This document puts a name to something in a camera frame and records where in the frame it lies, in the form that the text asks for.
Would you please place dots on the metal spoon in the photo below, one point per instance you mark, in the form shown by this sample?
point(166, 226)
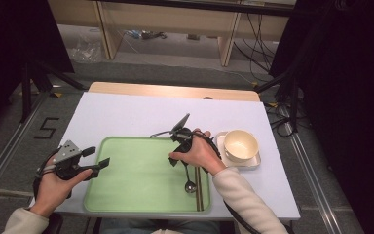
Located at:
point(190, 186)

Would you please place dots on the black chair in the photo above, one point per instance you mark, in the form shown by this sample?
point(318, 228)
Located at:
point(55, 223)

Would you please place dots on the cream bowl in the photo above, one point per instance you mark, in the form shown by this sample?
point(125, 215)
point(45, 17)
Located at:
point(241, 145)

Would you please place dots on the black stand legs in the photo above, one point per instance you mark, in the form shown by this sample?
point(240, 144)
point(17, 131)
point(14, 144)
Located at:
point(42, 78)
point(285, 87)

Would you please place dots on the green tray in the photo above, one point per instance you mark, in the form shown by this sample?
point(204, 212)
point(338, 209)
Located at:
point(136, 175)

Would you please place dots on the black curtain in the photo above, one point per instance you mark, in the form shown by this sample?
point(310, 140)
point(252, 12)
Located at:
point(344, 81)
point(9, 48)

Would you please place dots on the wooden desk frame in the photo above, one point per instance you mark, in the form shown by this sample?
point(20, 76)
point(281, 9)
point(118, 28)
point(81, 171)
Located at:
point(168, 19)

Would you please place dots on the power strip on floor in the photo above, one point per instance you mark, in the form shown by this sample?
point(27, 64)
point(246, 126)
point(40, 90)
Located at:
point(146, 34)

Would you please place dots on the white table mat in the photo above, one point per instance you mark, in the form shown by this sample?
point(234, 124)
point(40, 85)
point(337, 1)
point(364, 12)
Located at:
point(136, 113)

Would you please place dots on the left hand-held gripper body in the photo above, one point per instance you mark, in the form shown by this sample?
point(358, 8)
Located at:
point(66, 153)

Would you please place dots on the person's left hand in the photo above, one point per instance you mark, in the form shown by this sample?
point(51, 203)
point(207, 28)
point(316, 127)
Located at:
point(52, 192)

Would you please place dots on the brown chopstick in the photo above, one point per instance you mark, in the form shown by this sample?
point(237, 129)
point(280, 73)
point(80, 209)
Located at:
point(201, 191)
point(197, 191)

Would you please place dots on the wooden table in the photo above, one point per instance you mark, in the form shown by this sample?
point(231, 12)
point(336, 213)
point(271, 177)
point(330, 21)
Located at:
point(162, 90)

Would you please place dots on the clear plastic bag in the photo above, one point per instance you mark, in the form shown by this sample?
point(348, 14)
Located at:
point(86, 48)

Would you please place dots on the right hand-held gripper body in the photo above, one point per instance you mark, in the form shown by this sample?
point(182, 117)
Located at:
point(182, 136)

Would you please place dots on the metal floor rail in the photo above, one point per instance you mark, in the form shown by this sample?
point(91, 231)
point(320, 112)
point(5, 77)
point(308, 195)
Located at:
point(9, 146)
point(311, 175)

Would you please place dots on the person's right hand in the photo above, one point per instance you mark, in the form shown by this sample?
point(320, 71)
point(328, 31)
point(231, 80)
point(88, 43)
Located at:
point(203, 152)

